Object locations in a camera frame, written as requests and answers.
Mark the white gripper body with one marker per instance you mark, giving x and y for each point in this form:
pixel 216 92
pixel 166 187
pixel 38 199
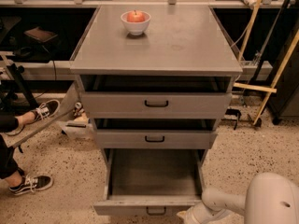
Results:
pixel 195 216

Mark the grey bottom drawer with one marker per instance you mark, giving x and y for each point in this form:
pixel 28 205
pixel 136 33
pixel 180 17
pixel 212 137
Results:
pixel 151 182

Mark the grey drawer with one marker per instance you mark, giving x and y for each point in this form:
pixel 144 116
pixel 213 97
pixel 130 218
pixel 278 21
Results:
pixel 151 182
pixel 160 97
pixel 155 133

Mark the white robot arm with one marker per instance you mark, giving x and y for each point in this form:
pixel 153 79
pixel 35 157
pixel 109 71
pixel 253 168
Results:
pixel 270 199

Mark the grey middle drawer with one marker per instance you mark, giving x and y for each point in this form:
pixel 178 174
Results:
pixel 155 133

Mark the grey top drawer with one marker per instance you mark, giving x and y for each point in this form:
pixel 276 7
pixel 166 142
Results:
pixel 160 97

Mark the grey drawer cabinet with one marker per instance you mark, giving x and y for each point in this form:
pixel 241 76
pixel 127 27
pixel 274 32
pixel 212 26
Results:
pixel 184 41

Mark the grey box on floor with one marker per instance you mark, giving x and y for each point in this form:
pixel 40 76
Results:
pixel 76 129

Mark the small toy figure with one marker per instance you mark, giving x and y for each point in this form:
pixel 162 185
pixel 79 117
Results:
pixel 78 109

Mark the grey metal bar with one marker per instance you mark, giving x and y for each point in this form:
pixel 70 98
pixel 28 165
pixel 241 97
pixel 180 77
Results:
pixel 40 128

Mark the black sneaker lower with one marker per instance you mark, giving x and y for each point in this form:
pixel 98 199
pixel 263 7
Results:
pixel 32 184

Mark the black sneaker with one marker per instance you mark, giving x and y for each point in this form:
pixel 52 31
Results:
pixel 46 110
pixel 32 184

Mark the black sneaker upper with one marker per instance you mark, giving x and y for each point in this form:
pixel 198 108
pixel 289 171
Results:
pixel 46 110

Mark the white bowl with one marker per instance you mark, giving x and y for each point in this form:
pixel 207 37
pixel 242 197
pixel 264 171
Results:
pixel 136 28

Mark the red apple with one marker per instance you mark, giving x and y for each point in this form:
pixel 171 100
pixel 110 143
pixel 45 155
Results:
pixel 135 16

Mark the black office chair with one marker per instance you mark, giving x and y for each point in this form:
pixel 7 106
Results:
pixel 30 44

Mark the wooden easel frame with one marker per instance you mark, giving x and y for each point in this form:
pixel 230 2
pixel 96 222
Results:
pixel 258 59

